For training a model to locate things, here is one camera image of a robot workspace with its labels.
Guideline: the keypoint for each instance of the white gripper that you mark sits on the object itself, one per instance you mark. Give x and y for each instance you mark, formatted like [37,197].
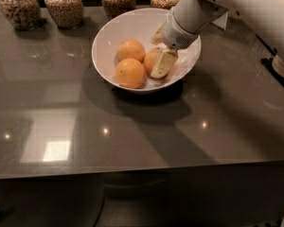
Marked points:
[176,34]

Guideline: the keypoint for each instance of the orange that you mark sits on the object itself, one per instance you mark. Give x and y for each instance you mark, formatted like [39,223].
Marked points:
[150,60]
[131,49]
[130,73]

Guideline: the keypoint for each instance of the robot base wooden disc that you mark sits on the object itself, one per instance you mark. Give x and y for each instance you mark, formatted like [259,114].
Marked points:
[276,68]

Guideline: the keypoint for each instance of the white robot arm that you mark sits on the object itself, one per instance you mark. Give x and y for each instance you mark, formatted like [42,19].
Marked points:
[186,20]

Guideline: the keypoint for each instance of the white ceramic bowl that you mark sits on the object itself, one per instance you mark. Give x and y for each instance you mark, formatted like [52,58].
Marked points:
[138,24]

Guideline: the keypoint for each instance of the white folded card stand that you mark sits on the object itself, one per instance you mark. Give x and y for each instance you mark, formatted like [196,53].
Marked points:
[221,22]

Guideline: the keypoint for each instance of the glass jar far left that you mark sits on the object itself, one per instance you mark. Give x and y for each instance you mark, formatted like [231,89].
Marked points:
[22,14]

